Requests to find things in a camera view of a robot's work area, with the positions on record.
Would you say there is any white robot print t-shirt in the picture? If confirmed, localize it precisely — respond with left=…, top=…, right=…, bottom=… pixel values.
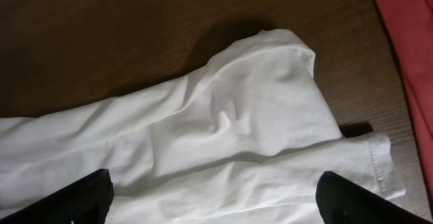
left=1, top=29, right=405, bottom=223

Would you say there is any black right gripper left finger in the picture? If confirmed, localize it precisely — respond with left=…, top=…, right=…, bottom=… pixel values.
left=1, top=169, right=114, bottom=224

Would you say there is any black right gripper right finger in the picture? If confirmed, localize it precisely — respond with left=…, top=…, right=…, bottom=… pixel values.
left=315, top=171, right=432, bottom=224

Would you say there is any red t-shirt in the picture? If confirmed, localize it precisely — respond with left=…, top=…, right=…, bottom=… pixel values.
left=375, top=0, right=432, bottom=194

